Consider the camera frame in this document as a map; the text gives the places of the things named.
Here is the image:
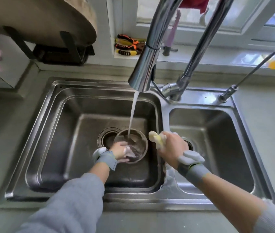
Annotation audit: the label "person's right hand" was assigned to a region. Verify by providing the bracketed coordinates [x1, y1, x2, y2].
[156, 131, 189, 171]

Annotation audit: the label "orange black pliers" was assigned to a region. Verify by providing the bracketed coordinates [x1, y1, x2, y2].
[115, 34, 145, 51]

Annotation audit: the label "chrome pull-down kitchen faucet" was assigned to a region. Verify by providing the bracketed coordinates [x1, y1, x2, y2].
[128, 0, 235, 102]

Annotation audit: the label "pink handled brush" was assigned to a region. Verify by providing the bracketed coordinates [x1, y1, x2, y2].
[162, 10, 182, 57]

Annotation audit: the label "person's right forearm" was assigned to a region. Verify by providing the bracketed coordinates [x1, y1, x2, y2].
[196, 173, 275, 233]

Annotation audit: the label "yellow dish sponge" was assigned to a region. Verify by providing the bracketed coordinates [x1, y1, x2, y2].
[148, 131, 165, 146]

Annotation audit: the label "grey left wrist tracker band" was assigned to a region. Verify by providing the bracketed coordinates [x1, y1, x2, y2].
[92, 147, 118, 171]

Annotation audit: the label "grey right wrist tracker band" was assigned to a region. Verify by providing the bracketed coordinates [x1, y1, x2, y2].
[177, 150, 212, 188]

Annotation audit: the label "stainless steel double sink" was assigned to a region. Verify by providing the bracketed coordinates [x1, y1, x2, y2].
[5, 80, 275, 208]

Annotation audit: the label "white window frame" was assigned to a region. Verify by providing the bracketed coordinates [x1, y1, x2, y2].
[106, 0, 275, 50]

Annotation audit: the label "black cutting board rack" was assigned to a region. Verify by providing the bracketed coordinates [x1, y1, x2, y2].
[3, 26, 95, 66]

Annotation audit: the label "red hanging cloth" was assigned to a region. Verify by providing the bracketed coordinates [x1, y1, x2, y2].
[160, 0, 217, 14]

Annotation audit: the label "sink drain strainer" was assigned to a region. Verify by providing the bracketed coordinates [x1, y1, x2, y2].
[97, 127, 121, 149]

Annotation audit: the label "grey wrist tracker band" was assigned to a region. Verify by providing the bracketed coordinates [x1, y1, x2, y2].
[177, 150, 212, 188]
[92, 147, 118, 171]

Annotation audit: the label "person's left forearm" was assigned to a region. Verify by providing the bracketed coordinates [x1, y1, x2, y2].
[15, 161, 110, 233]

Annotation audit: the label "small chrome water tap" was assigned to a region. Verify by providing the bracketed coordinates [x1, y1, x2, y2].
[219, 43, 275, 103]

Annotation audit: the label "round wooden cutting board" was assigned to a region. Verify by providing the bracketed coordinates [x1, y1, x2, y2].
[0, 0, 98, 48]

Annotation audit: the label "person's left hand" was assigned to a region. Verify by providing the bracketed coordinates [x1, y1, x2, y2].
[109, 141, 131, 164]

